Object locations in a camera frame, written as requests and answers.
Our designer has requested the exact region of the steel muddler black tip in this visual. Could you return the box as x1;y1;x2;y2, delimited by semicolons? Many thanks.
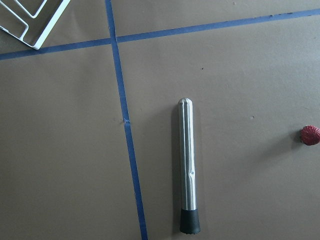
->
178;97;201;235

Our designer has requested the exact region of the red strawberry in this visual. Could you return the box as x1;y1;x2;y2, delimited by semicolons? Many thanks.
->
300;125;320;146

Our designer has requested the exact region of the white wire rack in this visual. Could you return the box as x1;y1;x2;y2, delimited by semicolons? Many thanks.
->
0;0;70;50

